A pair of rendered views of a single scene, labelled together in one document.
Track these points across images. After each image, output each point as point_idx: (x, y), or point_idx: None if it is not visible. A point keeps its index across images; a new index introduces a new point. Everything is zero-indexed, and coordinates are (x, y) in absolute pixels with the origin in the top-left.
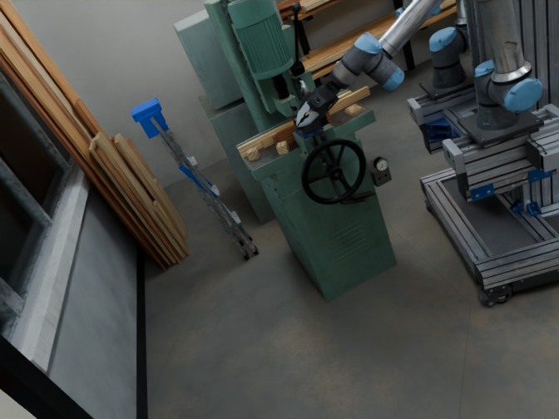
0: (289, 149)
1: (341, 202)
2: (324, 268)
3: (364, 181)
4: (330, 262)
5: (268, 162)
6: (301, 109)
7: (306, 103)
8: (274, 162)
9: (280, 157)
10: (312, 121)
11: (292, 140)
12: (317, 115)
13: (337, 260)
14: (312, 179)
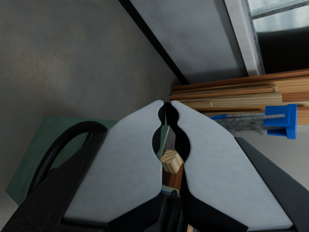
0: (162, 168)
1: (51, 169)
2: (56, 125)
3: None
4: (54, 134)
5: (169, 128)
6: (232, 147)
7: (263, 208)
8: (163, 135)
9: (162, 146)
10: (101, 138)
11: (170, 184)
12: (83, 199)
13: (49, 140)
14: (88, 139)
